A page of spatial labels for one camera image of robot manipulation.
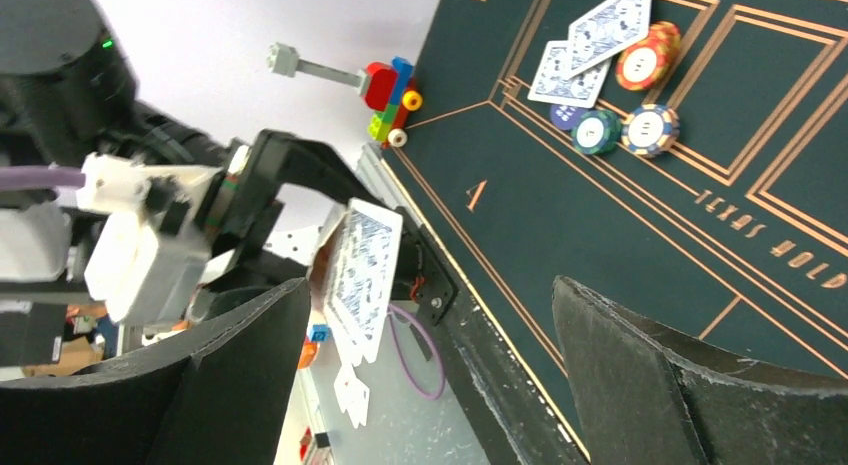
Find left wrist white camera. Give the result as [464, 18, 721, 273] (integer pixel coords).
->
[75, 153, 219, 327]

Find green poker table mat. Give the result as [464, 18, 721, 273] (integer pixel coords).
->
[384, 0, 847, 463]

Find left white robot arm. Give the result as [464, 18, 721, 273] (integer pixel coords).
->
[1, 0, 371, 256]

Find cards on floor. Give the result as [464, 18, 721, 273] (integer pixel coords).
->
[333, 363, 370, 428]

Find dealt card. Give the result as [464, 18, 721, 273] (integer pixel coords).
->
[527, 40, 611, 108]

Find colourful toy block stack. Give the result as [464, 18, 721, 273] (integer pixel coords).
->
[359, 57, 423, 148]

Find purple small blind button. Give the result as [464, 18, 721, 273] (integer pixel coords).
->
[549, 104, 589, 131]

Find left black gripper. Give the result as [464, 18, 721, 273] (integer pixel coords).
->
[201, 129, 371, 277]

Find orange chips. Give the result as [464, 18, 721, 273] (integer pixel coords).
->
[615, 21, 682, 91]

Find stack of playing cards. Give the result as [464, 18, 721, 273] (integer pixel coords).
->
[308, 198, 403, 367]

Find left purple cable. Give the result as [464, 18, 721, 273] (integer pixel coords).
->
[0, 165, 87, 193]

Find green blue chips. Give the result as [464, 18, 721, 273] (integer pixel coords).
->
[571, 110, 622, 155]

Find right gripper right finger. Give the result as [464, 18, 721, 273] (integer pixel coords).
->
[552, 276, 847, 464]

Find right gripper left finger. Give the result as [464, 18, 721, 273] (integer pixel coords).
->
[1, 278, 310, 464]

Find peach blue chips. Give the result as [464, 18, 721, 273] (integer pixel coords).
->
[621, 104, 680, 158]

